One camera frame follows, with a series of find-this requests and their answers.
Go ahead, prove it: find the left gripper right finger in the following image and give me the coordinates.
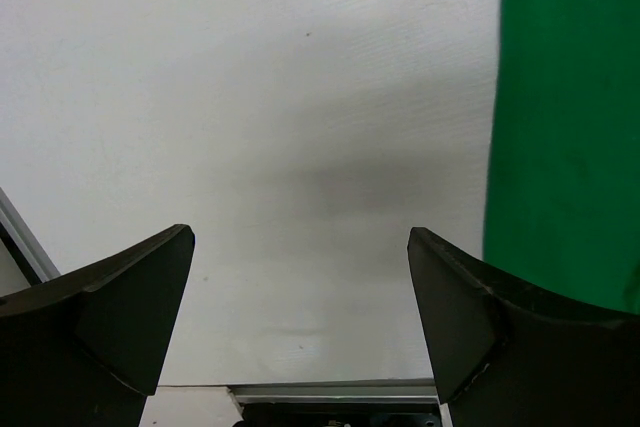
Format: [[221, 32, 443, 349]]
[[407, 227, 639, 426]]

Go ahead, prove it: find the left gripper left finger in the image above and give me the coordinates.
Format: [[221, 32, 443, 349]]
[[1, 224, 195, 426]]

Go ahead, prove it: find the green t shirt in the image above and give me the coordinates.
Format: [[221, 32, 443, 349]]
[[483, 0, 639, 313]]

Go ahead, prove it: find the aluminium frame rail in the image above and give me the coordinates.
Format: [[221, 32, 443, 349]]
[[1, 193, 438, 405]]

